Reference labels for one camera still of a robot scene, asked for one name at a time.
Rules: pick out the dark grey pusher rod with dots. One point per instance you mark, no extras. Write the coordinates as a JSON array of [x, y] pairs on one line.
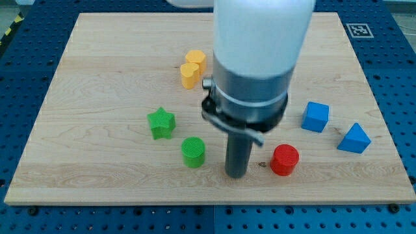
[[237, 155]]

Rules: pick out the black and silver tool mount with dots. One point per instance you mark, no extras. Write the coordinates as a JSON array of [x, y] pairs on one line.
[[245, 106]]

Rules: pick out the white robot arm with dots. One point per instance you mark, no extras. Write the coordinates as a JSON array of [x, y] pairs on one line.
[[255, 50]]

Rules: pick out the green star block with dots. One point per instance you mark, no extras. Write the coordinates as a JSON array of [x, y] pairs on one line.
[[161, 124]]

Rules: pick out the green cylinder block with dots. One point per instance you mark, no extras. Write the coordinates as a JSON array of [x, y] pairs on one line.
[[193, 152]]

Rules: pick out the red cylinder block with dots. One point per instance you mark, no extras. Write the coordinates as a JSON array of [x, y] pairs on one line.
[[284, 160]]

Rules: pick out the blue cube block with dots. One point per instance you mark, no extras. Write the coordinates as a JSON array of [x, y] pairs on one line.
[[315, 117]]

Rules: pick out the yellow heart block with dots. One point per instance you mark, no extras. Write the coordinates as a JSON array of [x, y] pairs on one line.
[[190, 74]]

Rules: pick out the yellow hexagon block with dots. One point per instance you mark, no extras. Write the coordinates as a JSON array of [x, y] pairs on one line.
[[198, 57]]

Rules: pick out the blue triangle block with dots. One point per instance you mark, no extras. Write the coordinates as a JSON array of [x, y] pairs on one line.
[[356, 140]]

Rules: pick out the wooden board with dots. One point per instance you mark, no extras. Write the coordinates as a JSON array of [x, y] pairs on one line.
[[91, 142]]

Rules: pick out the fiducial marker tag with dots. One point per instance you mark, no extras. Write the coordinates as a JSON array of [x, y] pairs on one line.
[[359, 30]]

